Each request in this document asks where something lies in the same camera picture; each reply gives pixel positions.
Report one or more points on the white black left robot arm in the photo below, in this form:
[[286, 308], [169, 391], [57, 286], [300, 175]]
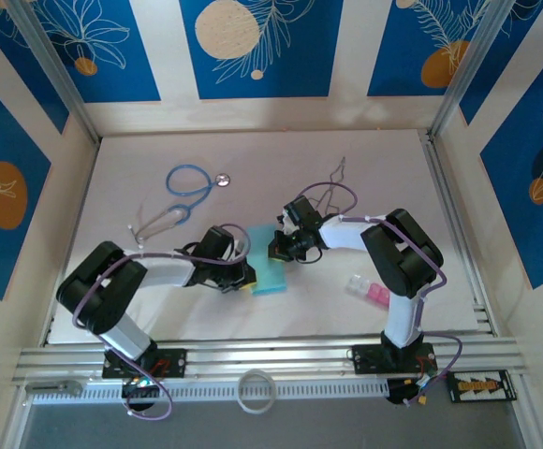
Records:
[[126, 334]]

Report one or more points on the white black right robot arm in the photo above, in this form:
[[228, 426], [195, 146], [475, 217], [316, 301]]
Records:
[[402, 322]]

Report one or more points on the blue stethoscope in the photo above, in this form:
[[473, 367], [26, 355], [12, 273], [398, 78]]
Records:
[[223, 179]]

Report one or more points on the pink clear pill organizer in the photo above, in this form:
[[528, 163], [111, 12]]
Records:
[[374, 294]]

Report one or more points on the white tape roll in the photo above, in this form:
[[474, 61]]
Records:
[[239, 392]]

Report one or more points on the black board with yellow arrows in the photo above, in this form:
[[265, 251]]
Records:
[[482, 386]]

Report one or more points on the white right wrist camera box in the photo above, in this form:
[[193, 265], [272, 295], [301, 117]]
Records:
[[288, 225]]

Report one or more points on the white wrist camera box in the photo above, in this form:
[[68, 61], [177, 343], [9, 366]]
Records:
[[240, 247], [288, 225]]

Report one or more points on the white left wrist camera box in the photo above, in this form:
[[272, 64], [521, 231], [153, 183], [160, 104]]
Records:
[[240, 247]]

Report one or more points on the aluminium cross rail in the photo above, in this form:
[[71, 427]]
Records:
[[271, 357]]

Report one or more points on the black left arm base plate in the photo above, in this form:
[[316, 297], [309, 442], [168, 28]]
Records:
[[178, 362]]

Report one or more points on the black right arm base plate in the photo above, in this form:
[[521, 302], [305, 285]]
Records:
[[370, 360]]

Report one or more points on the aluminium side rail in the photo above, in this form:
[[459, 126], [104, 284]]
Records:
[[435, 163]]

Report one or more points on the aluminium frame post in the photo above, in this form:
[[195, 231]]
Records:
[[51, 61], [468, 65]]

